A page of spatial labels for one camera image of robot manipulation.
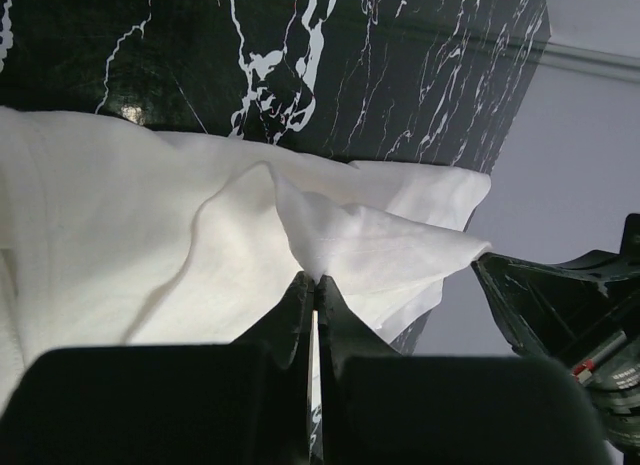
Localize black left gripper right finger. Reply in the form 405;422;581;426
315;276;610;464

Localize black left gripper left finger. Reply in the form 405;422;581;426
1;273;314;464

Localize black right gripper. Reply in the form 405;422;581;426
472;213;639;455

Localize white Coca-Cola print t-shirt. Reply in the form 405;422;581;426
1;108;491;398

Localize right side aluminium rail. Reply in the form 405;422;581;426
539;44;639;83

